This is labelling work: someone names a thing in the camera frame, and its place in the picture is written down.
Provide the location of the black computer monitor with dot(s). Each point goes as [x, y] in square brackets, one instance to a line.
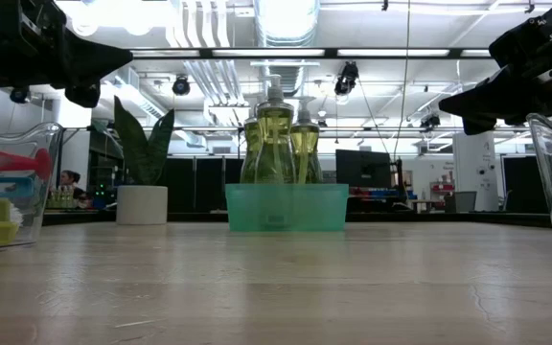
[362, 167]

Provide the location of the dark wall panel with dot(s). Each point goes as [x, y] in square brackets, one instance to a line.
[525, 184]

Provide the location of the black ceiling-hung camera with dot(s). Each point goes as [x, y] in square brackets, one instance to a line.
[430, 121]
[348, 76]
[181, 86]
[19, 96]

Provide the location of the round ceiling air duct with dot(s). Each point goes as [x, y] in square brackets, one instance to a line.
[295, 19]

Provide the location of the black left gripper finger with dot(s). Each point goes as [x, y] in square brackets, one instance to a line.
[94, 69]
[89, 48]

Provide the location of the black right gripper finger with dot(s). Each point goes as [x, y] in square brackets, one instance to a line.
[487, 93]
[491, 109]

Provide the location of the snake plant in white pot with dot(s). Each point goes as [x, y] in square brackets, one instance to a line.
[142, 206]

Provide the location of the black aluminium table frame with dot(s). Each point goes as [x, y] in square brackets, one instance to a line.
[448, 219]

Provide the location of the white pillar cabinet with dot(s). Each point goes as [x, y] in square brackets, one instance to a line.
[475, 167]

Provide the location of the blue dish brush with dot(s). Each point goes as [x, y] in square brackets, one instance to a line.
[24, 187]

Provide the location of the person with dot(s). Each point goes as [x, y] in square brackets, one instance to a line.
[70, 179]

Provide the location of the grey background box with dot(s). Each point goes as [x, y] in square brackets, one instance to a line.
[463, 201]

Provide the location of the clear green dish soap bottle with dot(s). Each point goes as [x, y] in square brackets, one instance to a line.
[307, 153]
[248, 153]
[276, 144]

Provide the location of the green translucent plastic caddy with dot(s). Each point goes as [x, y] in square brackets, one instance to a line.
[285, 206]

